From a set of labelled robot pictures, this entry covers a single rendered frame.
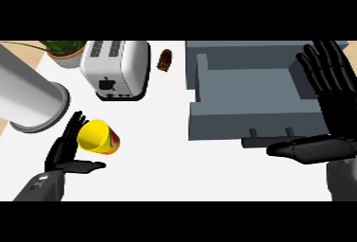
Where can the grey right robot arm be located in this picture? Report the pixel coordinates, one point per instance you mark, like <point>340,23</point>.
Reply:
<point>343,179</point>

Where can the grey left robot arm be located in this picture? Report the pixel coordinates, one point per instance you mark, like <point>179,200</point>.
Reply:
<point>44,187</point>

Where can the potted green plant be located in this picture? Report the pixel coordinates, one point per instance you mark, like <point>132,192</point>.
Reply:
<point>66,52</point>

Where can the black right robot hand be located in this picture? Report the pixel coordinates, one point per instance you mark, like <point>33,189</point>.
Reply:
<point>336,104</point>

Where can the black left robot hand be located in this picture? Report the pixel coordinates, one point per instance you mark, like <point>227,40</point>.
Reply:
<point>66,151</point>

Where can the grey open drawer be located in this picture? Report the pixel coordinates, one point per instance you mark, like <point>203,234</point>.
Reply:
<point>252,100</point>

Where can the brown bottle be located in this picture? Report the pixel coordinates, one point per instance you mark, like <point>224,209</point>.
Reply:
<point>165,60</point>

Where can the white toaster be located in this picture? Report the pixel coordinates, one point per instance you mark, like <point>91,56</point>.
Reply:
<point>116,69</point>

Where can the yellow cup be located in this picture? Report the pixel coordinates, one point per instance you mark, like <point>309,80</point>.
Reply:
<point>98,137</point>

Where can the large white cylinder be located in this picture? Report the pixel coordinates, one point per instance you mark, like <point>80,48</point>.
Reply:
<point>29,97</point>

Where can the grey cabinet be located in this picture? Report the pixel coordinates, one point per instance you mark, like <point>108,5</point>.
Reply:
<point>243,52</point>

